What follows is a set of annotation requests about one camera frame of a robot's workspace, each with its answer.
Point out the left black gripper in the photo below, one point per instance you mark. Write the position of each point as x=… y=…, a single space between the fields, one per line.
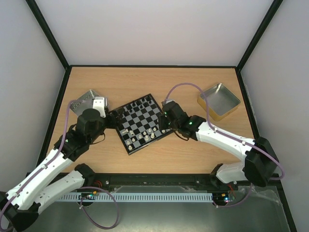
x=113 y=124

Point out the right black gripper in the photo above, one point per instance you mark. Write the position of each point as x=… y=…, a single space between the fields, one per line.
x=162 y=121

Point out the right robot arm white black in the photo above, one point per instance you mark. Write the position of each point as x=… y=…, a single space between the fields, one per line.
x=257 y=159

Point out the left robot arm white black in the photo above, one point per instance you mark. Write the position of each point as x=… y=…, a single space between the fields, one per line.
x=22 y=204

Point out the black silver chess board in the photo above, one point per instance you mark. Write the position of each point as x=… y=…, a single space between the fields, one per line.
x=139 y=115

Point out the silver embossed tin lid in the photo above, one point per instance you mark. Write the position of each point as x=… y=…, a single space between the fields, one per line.
x=84 y=102

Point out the gold square tin box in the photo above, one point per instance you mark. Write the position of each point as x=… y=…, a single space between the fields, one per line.
x=221 y=100

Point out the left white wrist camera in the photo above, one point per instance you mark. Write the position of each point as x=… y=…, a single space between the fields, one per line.
x=101 y=105

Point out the black aluminium frame rail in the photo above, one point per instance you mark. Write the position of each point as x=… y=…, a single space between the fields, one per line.
x=195 y=181

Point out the light blue slotted cable duct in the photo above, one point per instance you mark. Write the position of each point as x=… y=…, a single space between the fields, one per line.
x=139 y=197

